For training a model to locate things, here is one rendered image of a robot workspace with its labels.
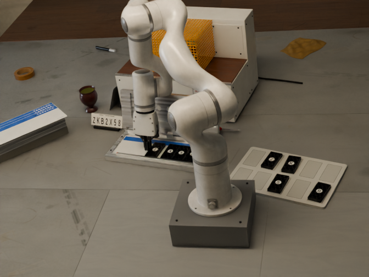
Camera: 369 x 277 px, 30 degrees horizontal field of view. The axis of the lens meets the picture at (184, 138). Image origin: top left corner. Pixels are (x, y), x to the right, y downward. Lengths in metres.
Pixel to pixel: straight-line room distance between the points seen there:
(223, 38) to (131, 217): 0.95
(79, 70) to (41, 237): 1.30
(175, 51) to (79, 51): 1.64
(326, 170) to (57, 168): 1.10
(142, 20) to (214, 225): 0.72
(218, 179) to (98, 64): 1.53
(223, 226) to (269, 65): 1.30
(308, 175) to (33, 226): 1.05
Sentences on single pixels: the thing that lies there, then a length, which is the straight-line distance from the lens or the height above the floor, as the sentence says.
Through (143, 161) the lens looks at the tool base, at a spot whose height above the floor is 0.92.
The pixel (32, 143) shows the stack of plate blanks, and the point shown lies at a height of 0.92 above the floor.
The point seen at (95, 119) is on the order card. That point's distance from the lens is 3.11.
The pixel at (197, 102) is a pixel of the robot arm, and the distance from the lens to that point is 2.16.
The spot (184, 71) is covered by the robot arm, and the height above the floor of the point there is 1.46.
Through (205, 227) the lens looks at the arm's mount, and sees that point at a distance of 2.32.
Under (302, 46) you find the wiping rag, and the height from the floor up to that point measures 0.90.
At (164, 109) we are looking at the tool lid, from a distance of 2.88.
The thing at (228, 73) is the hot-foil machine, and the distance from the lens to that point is 2.96.
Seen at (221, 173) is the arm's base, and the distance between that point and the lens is 2.30.
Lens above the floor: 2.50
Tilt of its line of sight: 33 degrees down
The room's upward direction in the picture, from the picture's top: 9 degrees counter-clockwise
